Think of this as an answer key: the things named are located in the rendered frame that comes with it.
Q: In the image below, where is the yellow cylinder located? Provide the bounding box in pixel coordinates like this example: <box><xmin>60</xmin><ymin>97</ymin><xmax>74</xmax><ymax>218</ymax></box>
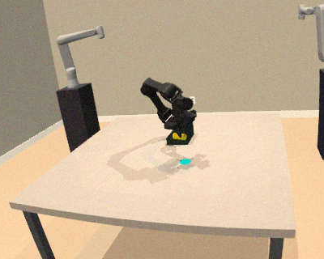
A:
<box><xmin>173</xmin><ymin>133</ymin><xmax>187</xmax><ymax>140</ymax></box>

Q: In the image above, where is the cyan circle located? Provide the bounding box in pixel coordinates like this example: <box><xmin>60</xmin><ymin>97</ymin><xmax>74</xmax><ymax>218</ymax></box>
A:
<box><xmin>180</xmin><ymin>159</ymin><xmax>191</xmax><ymax>164</ymax></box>

